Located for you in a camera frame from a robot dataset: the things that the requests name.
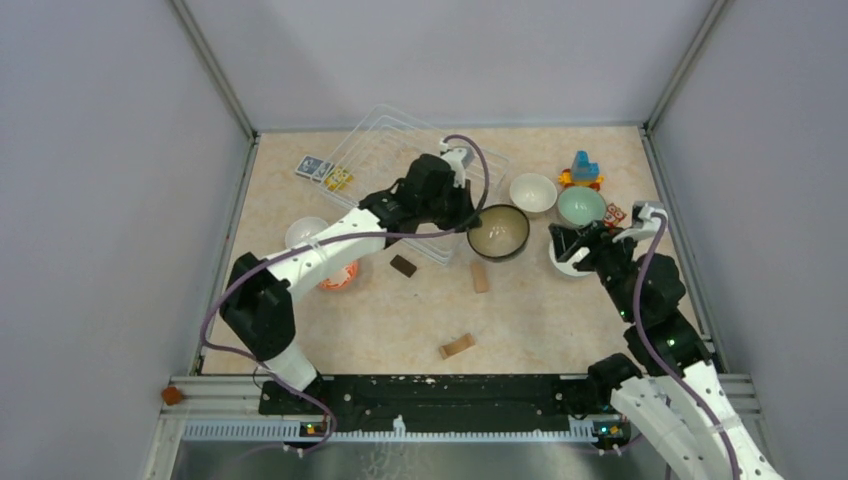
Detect white ceramic bowl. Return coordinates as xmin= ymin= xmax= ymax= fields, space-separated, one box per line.
xmin=548 ymin=240 xmax=592 ymax=279

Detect dark brown block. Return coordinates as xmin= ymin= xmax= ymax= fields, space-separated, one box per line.
xmin=390 ymin=255 xmax=418 ymax=278

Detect small yellow patterned tile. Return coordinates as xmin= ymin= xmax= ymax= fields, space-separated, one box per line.
xmin=324 ymin=167 xmax=354 ymax=192

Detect light green ceramic bowl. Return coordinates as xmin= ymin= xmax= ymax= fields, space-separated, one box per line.
xmin=557 ymin=186 xmax=607 ymax=228

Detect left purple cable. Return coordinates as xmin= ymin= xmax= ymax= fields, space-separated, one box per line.
xmin=199 ymin=134 xmax=492 ymax=458

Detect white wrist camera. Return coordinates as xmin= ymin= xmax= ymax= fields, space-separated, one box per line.
xmin=439 ymin=140 xmax=475 ymax=188
xmin=612 ymin=201 xmax=668 ymax=243

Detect dark teal patterned bowl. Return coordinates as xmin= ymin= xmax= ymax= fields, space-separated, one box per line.
xmin=466 ymin=204 xmax=531 ymax=262

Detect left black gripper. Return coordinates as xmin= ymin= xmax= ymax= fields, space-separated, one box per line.
xmin=417 ymin=176 xmax=480 ymax=232

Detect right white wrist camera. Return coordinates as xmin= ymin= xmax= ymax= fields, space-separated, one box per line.
xmin=612 ymin=201 xmax=668 ymax=243

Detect notched wooden block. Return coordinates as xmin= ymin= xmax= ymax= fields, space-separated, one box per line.
xmin=438 ymin=333 xmax=476 ymax=360

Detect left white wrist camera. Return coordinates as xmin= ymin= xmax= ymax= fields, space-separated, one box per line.
xmin=439 ymin=140 xmax=475 ymax=188

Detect orange patterned white bowl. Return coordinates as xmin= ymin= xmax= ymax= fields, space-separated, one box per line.
xmin=319 ymin=261 xmax=359 ymax=291

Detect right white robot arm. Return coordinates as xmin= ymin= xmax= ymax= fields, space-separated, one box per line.
xmin=548 ymin=221 xmax=781 ymax=479

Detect small orange block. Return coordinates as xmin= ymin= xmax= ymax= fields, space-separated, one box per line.
xmin=161 ymin=385 xmax=184 ymax=406

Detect red owl toy block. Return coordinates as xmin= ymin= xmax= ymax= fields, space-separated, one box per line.
xmin=602 ymin=203 xmax=628 ymax=228

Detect light wooden block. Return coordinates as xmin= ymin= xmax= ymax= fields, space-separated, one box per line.
xmin=469 ymin=261 xmax=490 ymax=294

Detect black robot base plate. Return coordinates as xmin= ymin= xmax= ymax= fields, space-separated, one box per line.
xmin=258 ymin=374 xmax=613 ymax=433

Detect white wire dish rack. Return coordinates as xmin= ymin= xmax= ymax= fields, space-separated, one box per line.
xmin=319 ymin=105 xmax=510 ymax=265

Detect plain white bowl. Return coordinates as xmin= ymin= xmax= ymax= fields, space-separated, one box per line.
xmin=284 ymin=216 xmax=328 ymax=248

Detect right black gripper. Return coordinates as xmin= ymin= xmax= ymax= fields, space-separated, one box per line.
xmin=548 ymin=219 xmax=642 ymax=323

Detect beige ceramic bowl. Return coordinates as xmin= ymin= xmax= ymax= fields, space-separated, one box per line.
xmin=509 ymin=173 xmax=558 ymax=215

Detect blue yellow toy train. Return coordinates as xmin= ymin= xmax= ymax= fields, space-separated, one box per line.
xmin=557 ymin=150 xmax=604 ymax=192

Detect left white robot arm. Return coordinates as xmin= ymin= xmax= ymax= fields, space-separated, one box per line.
xmin=219 ymin=147 xmax=482 ymax=414

